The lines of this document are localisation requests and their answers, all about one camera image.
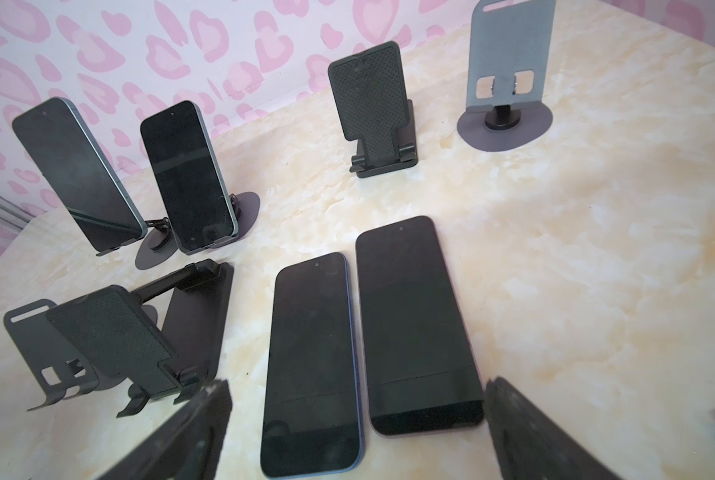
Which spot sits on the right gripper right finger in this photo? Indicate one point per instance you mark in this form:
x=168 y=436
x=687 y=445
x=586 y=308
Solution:
x=529 y=445

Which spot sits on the black phone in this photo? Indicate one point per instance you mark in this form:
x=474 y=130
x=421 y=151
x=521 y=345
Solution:
x=199 y=208
x=60 y=143
x=312 y=421

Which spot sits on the black folding phone stand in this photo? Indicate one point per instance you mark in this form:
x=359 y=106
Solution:
x=374 y=110

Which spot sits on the purple phone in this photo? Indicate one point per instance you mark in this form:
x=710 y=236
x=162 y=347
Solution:
x=421 y=374

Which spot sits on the grey round phone stand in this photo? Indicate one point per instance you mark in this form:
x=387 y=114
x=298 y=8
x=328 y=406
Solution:
x=508 y=56

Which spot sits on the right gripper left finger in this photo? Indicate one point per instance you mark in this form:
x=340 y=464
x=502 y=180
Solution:
x=187 y=446

